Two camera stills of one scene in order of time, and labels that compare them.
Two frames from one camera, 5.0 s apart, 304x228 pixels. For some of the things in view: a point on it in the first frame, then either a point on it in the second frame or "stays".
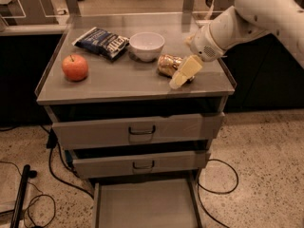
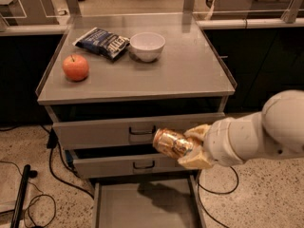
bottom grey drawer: x=147 y=203 stays
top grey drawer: x=138 y=131 stays
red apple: x=75 y=67 stays
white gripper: x=202 y=47 → x=218 y=142
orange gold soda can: x=167 y=65 → x=171 y=143
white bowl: x=146 y=46 stays
